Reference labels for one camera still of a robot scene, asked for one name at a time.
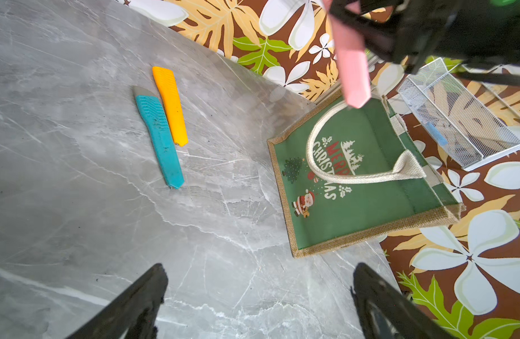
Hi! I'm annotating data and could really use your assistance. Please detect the blue object in basket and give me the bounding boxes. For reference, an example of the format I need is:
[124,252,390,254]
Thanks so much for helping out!
[425,122,448,147]

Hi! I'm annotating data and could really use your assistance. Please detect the orange art knife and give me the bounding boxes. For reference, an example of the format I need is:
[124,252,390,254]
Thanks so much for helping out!
[152,66,189,147]

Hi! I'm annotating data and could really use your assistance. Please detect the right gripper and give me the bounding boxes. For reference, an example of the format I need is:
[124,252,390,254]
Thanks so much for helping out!
[329,1,520,73]

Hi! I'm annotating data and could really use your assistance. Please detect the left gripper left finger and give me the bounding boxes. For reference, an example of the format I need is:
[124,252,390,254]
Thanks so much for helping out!
[69,264,168,339]

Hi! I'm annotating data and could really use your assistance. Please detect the white mesh basket right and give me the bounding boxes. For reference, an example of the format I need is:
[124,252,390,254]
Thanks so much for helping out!
[398,58,520,171]

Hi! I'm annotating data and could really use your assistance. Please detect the green burlap christmas pouch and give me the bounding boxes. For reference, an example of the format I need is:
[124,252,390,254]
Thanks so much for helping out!
[268,92,464,258]

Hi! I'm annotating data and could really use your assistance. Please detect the pink art knife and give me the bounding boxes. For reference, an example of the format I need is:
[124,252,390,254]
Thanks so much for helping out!
[328,14,371,108]

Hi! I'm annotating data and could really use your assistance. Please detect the teal art knife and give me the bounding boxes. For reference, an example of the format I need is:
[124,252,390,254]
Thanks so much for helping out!
[132,86,185,189]

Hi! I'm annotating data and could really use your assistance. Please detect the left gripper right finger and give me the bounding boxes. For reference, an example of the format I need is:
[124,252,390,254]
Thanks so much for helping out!
[350,263,452,338]

